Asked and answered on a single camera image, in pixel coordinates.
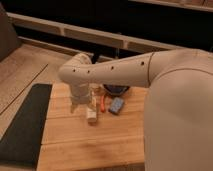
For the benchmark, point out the orange carrot toy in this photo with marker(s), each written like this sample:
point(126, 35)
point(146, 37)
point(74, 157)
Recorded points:
point(102, 103)

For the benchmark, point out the dark blue bowl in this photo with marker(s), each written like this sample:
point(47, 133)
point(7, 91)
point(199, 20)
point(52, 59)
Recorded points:
point(115, 90)

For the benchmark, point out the wooden board table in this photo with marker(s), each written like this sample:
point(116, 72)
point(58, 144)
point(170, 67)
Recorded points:
point(114, 143)

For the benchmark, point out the black mat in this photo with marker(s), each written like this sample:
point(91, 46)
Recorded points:
point(20, 145)

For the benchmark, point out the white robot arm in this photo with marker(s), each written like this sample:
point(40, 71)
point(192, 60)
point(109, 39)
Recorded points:
point(178, 108)

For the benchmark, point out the small white bottle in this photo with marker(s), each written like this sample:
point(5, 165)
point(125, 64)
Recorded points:
point(91, 114)

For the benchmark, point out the white shelf rail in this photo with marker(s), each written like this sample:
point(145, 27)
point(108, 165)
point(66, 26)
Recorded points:
point(90, 35)

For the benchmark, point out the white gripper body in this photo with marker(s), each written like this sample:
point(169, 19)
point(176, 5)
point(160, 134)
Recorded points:
point(79, 94)

